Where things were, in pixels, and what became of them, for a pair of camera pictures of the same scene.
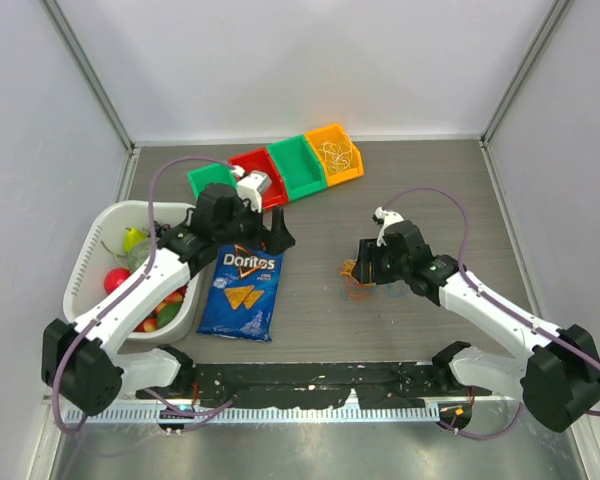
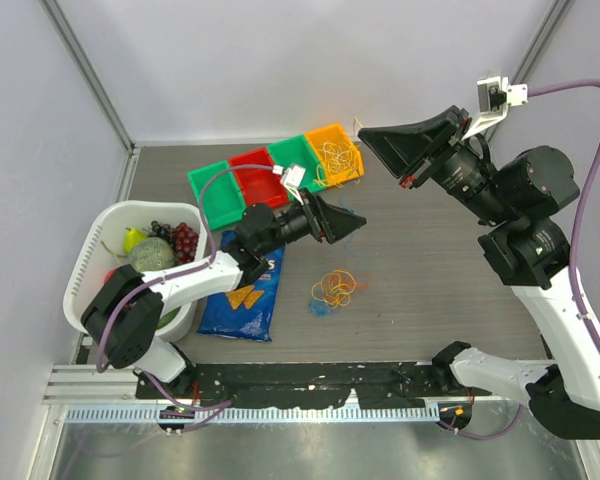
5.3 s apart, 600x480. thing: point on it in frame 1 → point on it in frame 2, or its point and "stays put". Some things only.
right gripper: (370, 251) → (403, 147)
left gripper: (278, 238) → (329, 222)
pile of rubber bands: (336, 156) stays put
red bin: (260, 160) stays put
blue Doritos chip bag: (242, 298) stays put
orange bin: (340, 156) stays put
